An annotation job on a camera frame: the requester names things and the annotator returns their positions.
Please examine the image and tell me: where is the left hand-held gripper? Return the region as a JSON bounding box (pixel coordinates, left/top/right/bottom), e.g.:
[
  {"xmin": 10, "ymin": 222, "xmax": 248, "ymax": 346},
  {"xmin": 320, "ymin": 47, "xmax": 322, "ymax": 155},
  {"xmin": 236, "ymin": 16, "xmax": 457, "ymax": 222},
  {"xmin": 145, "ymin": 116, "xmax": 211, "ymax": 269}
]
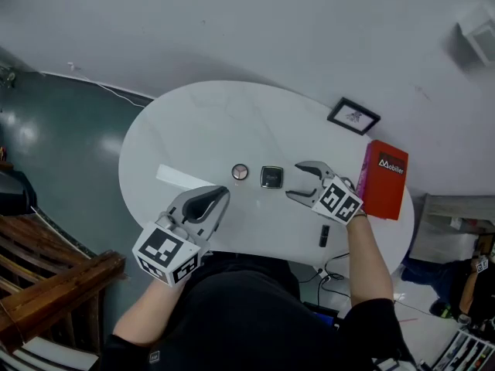
[{"xmin": 131, "ymin": 185, "xmax": 231, "ymax": 287}]

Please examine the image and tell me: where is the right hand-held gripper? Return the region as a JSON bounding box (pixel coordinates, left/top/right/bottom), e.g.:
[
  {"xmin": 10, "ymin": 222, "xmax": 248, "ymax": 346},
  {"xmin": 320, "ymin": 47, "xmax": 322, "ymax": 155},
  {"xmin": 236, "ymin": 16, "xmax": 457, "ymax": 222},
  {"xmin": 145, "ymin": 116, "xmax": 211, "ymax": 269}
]
[{"xmin": 285, "ymin": 160, "xmax": 364, "ymax": 226}]

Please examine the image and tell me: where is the small dark square box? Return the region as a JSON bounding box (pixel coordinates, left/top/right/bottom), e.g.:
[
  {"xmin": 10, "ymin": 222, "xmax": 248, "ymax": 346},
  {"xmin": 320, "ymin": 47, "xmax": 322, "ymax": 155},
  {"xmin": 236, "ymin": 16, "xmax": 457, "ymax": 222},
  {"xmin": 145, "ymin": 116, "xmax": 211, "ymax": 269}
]
[{"xmin": 259, "ymin": 165, "xmax": 285, "ymax": 189}]

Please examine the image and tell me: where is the small round silver object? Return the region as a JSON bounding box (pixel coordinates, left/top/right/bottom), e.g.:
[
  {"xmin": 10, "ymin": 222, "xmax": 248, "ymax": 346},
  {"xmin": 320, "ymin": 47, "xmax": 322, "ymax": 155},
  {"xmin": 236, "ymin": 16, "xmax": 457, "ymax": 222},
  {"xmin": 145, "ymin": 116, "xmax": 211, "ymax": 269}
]
[{"xmin": 230, "ymin": 163, "xmax": 250, "ymax": 182}]

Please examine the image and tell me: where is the person's right forearm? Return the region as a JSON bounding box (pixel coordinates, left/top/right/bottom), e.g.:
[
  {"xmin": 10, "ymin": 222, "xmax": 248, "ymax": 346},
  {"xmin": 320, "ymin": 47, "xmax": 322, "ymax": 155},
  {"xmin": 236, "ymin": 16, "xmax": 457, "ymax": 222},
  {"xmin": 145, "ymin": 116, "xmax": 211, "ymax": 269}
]
[{"xmin": 345, "ymin": 210, "xmax": 395, "ymax": 308}]

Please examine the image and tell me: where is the person's left forearm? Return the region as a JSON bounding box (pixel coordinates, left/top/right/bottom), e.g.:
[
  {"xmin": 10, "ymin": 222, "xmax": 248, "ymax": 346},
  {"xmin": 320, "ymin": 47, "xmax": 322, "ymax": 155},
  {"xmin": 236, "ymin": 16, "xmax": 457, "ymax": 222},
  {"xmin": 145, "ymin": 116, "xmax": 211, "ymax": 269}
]
[{"xmin": 111, "ymin": 274, "xmax": 190, "ymax": 347}]

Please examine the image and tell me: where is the white kidney-shaped table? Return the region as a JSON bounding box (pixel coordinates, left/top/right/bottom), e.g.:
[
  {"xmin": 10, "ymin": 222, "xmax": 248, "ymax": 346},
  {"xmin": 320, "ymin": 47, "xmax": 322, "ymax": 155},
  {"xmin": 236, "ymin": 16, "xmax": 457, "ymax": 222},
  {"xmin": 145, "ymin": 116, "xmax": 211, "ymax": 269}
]
[{"xmin": 118, "ymin": 80, "xmax": 415, "ymax": 276}]

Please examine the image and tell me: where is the red book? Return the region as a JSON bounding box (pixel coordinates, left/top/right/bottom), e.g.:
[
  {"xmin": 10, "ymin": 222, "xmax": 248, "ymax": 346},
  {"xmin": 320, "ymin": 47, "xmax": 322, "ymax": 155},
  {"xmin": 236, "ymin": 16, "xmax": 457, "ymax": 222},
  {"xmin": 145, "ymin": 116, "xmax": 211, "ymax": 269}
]
[{"xmin": 361, "ymin": 139, "xmax": 410, "ymax": 222}]

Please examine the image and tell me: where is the person's black shirt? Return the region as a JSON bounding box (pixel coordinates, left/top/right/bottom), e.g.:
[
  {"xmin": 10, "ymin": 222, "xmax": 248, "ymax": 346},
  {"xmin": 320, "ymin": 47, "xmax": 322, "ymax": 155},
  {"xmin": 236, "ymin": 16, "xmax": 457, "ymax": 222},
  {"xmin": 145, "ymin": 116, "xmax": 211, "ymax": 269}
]
[{"xmin": 100, "ymin": 251, "xmax": 418, "ymax": 371}]

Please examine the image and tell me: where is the blue box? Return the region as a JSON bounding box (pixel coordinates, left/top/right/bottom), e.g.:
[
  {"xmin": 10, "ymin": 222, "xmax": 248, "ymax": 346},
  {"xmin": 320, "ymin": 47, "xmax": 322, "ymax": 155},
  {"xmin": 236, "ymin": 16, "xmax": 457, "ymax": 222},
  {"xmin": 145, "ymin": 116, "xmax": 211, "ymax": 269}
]
[{"xmin": 303, "ymin": 301, "xmax": 340, "ymax": 328}]

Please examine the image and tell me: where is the grey shelf cabinet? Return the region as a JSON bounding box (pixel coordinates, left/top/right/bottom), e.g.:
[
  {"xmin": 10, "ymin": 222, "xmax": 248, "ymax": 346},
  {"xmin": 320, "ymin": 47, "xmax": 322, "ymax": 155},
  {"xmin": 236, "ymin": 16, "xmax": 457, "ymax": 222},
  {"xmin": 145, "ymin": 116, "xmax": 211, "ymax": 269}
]
[{"xmin": 409, "ymin": 193, "xmax": 495, "ymax": 262}]

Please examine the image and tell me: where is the brown wooden railing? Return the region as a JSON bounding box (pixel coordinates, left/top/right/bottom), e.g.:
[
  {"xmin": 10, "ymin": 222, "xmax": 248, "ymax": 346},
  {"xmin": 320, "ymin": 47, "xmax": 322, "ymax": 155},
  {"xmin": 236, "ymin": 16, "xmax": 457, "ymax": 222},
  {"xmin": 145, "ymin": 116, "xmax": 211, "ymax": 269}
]
[{"xmin": 0, "ymin": 213, "xmax": 127, "ymax": 355}]

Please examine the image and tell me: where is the white shelf rack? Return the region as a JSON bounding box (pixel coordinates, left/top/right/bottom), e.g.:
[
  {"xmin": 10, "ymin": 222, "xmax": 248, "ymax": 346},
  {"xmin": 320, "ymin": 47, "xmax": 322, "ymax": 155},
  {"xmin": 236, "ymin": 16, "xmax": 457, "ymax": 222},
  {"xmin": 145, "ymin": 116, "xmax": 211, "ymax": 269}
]
[{"xmin": 431, "ymin": 328, "xmax": 495, "ymax": 371}]

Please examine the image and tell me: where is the black picture frame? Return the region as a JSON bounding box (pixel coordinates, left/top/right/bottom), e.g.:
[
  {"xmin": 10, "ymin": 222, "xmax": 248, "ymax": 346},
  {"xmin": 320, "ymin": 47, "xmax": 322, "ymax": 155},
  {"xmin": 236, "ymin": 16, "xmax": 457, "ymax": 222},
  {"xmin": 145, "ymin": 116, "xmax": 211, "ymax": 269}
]
[{"xmin": 326, "ymin": 97, "xmax": 382, "ymax": 137}]

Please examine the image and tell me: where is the white power cable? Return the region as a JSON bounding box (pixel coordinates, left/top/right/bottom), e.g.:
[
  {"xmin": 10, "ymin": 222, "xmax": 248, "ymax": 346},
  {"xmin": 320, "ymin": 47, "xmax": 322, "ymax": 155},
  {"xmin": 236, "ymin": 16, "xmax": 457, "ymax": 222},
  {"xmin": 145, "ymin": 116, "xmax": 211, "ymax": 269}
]
[{"xmin": 75, "ymin": 70, "xmax": 155, "ymax": 107}]

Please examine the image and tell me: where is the white wall box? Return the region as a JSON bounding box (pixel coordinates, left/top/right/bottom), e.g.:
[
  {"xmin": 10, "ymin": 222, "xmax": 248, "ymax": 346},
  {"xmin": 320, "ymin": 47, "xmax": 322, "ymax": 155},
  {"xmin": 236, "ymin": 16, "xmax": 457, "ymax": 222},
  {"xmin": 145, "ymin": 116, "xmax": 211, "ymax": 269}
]
[{"xmin": 454, "ymin": 12, "xmax": 495, "ymax": 67}]

